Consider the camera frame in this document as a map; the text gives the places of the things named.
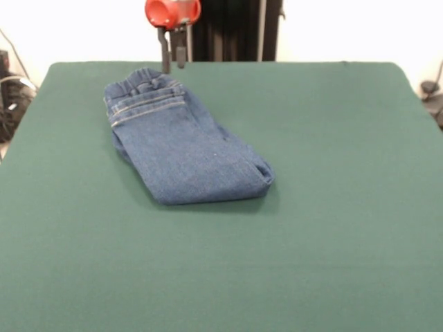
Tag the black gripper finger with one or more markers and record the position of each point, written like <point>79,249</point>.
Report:
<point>166,58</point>
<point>181,52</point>

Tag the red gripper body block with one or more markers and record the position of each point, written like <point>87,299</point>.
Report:
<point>166,14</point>

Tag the blue denim jeans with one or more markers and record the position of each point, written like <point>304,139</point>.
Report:
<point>187,155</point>

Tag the dark green table cloth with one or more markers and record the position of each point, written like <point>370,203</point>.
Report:
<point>138,259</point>

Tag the black floor device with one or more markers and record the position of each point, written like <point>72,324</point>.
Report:
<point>432,100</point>

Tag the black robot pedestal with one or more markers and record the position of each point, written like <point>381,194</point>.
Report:
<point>235,31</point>

